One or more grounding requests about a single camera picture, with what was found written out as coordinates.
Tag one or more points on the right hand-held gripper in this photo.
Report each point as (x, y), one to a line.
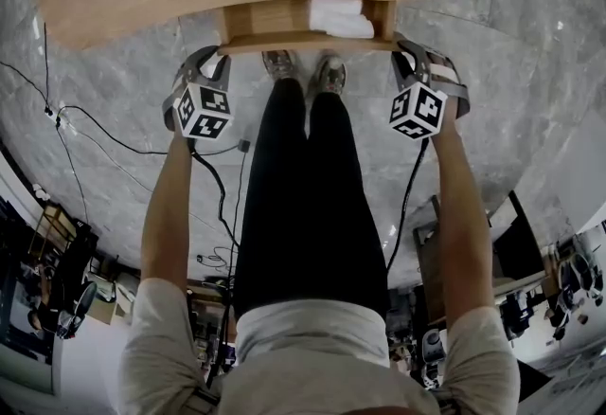
(421, 112)

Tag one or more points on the person's black trousers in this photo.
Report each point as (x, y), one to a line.
(308, 214)

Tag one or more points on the person's left gray sneaker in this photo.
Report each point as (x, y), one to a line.
(279, 65)

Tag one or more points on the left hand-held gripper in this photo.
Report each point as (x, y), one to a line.
(203, 114)

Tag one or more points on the wooden frame rack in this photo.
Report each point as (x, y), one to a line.
(52, 228)

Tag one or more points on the black swivel chair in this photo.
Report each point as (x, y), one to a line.
(78, 309)

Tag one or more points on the person's light gray T-shirt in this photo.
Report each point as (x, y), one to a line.
(308, 356)

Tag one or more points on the person's right gray sneaker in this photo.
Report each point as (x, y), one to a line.
(329, 74)

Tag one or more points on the white folded cloth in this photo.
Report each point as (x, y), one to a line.
(338, 17)

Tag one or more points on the person's right forearm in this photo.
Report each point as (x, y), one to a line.
(464, 223)

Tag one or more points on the person's gray sneaker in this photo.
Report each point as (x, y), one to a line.
(279, 65)
(329, 74)

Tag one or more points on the dark wooden side table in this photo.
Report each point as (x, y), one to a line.
(518, 252)

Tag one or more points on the wooden drawer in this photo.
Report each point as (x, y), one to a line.
(284, 43)

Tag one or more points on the person's left forearm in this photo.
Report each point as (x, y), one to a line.
(165, 214)

